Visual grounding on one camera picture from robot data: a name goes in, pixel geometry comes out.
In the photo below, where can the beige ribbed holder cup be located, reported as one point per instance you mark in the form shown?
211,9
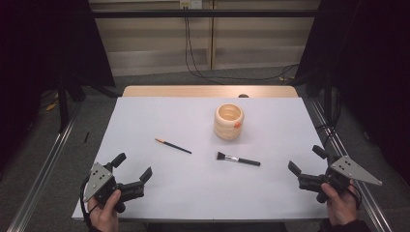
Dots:
227,129

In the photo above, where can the small yellow floor object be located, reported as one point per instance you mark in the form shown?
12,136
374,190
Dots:
51,106

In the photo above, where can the black horizontal frame bar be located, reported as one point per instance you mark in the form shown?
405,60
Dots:
145,13

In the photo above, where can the person's right hand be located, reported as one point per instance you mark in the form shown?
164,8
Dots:
341,208

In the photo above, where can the black makeup brush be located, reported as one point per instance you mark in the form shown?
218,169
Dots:
245,160

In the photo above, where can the aluminium floor rail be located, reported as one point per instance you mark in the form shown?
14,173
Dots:
372,209
42,174

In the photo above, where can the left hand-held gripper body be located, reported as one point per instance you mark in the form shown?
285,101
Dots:
98,180

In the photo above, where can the black metal stand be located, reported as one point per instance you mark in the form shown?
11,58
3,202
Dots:
63,109
328,96

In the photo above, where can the white table cover sheet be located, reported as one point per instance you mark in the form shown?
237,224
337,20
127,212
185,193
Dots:
193,187

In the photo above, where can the white wall socket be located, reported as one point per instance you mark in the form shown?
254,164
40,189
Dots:
190,4

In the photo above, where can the person's left hand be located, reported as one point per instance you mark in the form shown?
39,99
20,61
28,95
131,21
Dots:
104,219

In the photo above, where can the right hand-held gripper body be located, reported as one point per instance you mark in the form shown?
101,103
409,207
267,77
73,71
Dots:
348,170

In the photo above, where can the small black floor object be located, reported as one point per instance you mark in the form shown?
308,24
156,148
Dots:
86,137

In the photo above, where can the black curtain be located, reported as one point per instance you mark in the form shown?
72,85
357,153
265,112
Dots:
370,64
32,48

